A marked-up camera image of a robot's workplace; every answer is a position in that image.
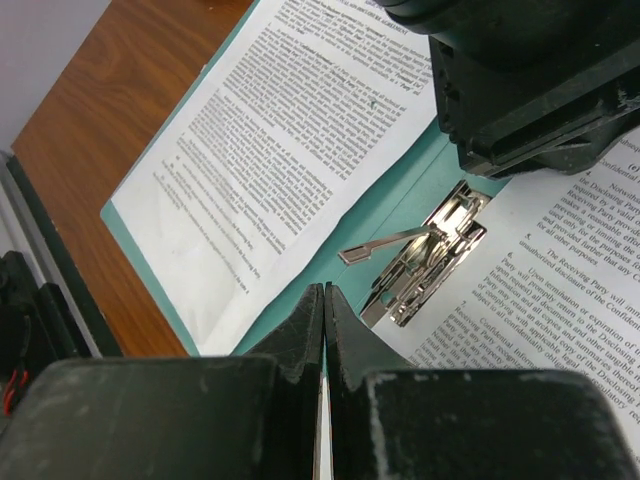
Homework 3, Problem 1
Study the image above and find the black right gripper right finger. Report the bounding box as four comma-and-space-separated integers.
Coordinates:
324, 285, 637, 479

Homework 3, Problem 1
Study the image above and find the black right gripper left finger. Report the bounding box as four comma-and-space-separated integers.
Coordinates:
1, 284, 324, 479

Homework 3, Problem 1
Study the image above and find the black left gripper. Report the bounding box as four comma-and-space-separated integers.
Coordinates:
383, 0, 639, 179

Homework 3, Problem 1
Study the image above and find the green file folder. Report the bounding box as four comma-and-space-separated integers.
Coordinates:
99, 0, 511, 357

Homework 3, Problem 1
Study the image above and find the metal folder clip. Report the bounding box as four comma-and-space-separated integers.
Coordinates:
338, 180, 492, 327

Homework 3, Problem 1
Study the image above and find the printed paper stack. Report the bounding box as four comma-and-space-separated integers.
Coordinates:
375, 133, 639, 443

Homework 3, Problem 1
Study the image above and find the printed white paper sheet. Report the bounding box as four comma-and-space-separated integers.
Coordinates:
109, 0, 441, 356

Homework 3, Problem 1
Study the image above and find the grey aluminium frame rail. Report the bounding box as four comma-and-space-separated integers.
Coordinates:
1, 152, 120, 358

